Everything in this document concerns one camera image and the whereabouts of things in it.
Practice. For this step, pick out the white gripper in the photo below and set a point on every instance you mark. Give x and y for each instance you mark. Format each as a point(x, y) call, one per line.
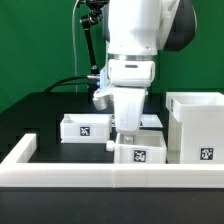
point(128, 107)

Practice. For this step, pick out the white front drawer with tag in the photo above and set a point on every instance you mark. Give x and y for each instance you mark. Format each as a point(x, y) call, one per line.
point(149, 147)

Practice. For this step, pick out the white drawer with tag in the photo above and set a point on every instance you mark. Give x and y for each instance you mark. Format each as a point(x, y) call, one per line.
point(149, 147)
point(85, 128)

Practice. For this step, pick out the white drawer cabinet box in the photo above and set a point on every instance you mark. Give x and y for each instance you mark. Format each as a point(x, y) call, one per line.
point(195, 127)

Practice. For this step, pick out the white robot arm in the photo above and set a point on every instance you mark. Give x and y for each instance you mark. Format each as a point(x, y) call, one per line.
point(138, 30)

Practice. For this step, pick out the printed marker sheet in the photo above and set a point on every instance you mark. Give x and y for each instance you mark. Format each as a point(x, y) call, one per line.
point(145, 121)

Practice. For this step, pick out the white U-shaped fence wall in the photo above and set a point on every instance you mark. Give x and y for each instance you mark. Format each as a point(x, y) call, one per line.
point(17, 171)

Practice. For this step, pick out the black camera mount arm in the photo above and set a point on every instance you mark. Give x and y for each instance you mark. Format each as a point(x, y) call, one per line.
point(87, 21)

